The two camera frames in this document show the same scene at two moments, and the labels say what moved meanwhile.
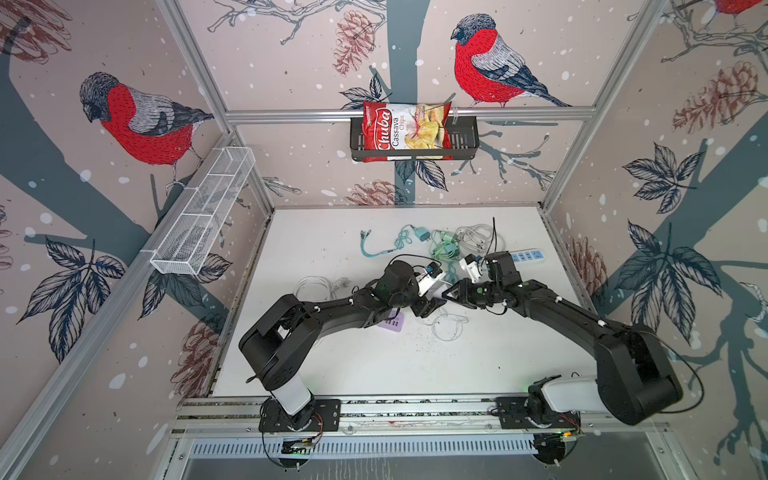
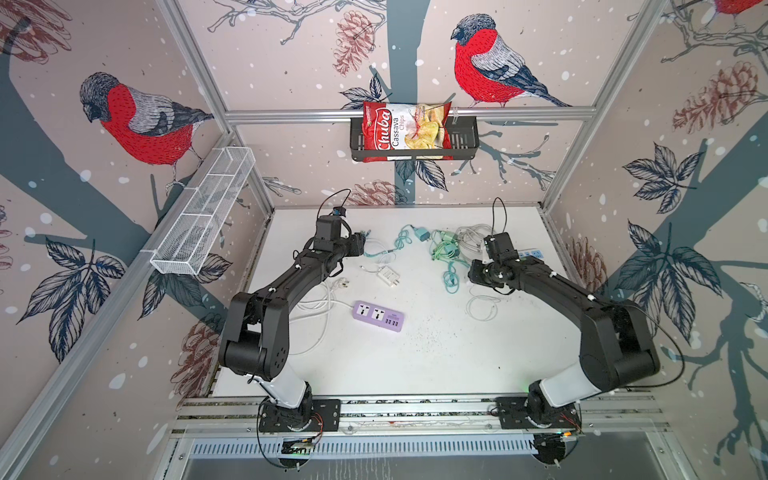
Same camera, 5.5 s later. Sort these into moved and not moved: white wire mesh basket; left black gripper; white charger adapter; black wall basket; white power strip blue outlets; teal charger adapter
Moved: left black gripper; white charger adapter
Not moved: black wall basket; white power strip blue outlets; teal charger adapter; white wire mesh basket
